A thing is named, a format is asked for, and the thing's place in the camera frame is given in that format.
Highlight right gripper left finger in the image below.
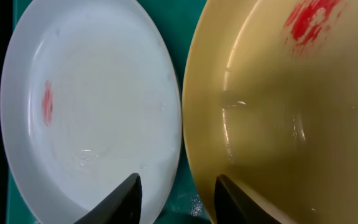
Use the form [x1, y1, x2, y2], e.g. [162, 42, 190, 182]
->
[75, 173, 142, 224]

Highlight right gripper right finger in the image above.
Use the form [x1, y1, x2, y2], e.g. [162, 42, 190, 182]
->
[214, 175, 280, 224]

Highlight light blue plate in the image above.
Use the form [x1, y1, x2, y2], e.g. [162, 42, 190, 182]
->
[0, 0, 181, 223]

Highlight teal plastic tray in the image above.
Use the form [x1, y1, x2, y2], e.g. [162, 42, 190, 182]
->
[5, 0, 213, 224]

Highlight near yellow-green plate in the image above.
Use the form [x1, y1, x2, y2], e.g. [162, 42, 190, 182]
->
[182, 0, 358, 223]

